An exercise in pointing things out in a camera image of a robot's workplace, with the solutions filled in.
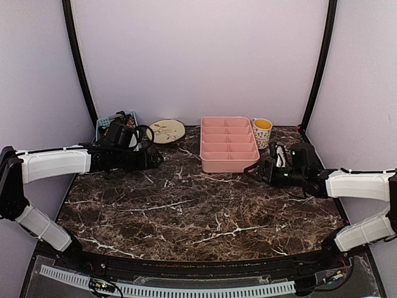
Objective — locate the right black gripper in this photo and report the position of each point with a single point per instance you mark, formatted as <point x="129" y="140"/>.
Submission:
<point x="263" y="165"/>

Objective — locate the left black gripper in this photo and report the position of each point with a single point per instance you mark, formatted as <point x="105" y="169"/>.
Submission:
<point x="144" y="163"/>

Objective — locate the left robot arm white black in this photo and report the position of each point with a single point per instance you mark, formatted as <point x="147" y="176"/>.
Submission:
<point x="19" y="168"/>

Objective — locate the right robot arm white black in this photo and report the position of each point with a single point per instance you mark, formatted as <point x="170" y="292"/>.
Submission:
<point x="336" y="183"/>

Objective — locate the dark brown ties in basket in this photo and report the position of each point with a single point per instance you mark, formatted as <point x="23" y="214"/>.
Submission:
<point x="126" y="119"/>

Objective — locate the round floral plate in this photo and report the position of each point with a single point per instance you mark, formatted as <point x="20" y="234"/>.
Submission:
<point x="167" y="131"/>

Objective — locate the pink divided organizer tray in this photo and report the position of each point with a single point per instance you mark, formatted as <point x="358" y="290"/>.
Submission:
<point x="227" y="144"/>

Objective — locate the white mug yellow inside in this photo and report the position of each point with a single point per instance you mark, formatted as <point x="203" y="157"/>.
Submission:
<point x="262" y="129"/>

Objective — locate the blue perforated plastic basket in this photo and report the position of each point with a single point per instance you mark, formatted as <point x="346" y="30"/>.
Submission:
<point x="103" y="124"/>

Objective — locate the small green circuit board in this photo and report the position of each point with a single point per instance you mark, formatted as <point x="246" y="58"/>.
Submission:
<point x="101" y="285"/>

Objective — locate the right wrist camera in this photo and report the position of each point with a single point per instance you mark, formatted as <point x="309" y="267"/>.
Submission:
<point x="277" y="152"/>

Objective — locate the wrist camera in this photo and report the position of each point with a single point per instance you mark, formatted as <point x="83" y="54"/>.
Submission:
<point x="122" y="136"/>
<point x="277" y="152"/>

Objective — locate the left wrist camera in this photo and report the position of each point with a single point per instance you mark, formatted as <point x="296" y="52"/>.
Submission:
<point x="122" y="136"/>

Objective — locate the black front rail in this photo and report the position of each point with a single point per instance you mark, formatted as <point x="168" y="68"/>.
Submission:
<point x="299" y="266"/>

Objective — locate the grey slotted cable duct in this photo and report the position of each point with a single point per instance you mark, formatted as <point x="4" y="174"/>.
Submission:
<point x="162" y="287"/>

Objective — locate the left black frame post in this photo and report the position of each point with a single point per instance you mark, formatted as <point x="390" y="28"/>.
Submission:
<point x="78" y="61"/>

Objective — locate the black frame post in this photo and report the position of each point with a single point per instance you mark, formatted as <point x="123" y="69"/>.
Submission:
<point x="78" y="61"/>
<point x="321" y="64"/>

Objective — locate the right black frame post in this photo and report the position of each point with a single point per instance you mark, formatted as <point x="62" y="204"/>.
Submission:
<point x="321" y="64"/>

